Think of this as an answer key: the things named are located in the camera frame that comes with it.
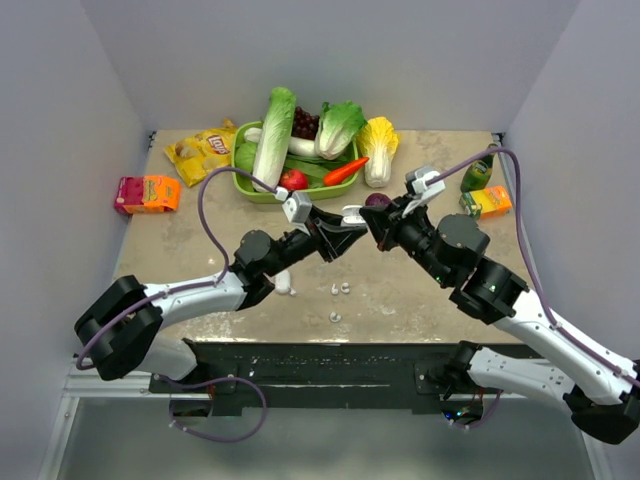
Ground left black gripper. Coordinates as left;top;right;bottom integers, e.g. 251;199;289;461
263;205;366;278

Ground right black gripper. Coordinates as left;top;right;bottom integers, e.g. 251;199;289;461
360;191;453;285

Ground white gold-rimmed charging case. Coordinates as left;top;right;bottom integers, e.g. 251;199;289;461
341;205;366;226

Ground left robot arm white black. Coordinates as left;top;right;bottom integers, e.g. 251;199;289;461
74;208;367;392

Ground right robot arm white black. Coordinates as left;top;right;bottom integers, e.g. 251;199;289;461
360;197;639;445

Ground closed white charging case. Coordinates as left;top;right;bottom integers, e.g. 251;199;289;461
273;270;296;296

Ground purple onion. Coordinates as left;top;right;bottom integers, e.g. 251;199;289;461
365;193;391;207

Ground orange carrot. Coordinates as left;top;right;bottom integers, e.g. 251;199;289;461
323;157;369;187

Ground red apple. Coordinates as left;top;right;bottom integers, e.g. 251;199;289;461
279;169;309;191

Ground green leafy vegetable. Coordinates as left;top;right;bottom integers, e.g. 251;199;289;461
283;154;349;189

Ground yellow cabbage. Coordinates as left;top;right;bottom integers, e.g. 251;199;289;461
356;116;401;189

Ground white radish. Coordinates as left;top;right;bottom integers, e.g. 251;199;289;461
243;127;317;158

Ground green lettuce head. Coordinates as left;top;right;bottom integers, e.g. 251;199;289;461
314;101;367;160

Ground dark purple grapes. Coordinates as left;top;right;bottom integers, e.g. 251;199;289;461
292;106;319;140

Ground green glass bottle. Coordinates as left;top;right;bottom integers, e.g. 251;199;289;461
460;153;495;193

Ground long napa cabbage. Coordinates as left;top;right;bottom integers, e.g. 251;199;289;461
252;87;297;192

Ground orange green juice carton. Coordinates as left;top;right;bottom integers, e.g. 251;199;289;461
459;186;513;220

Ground green round vegetable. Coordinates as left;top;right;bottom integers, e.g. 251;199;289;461
234;142;258;174

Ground green plastic tray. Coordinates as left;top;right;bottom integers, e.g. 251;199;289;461
230;120;361;205

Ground yellow Lays chips bag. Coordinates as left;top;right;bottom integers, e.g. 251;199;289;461
164;117;237;187

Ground pink orange snack box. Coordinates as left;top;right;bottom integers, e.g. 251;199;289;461
113;175;181;215

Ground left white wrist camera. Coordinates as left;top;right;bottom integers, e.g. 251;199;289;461
274;186;313;234

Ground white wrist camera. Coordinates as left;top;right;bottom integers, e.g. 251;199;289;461
274;186;313;234
402;166;446;218

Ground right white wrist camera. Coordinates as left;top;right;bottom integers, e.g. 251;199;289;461
402;166;446;218

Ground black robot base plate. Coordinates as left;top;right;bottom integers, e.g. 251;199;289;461
150;343;493;415

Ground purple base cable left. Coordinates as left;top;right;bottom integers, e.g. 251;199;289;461
159;377;269;444

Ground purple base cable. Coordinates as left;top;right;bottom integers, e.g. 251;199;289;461
159;377;269;444
447;389;503;431

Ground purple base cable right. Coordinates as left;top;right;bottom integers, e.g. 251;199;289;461
447;389;503;431

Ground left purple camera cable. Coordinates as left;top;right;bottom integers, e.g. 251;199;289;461
75;167;286;371

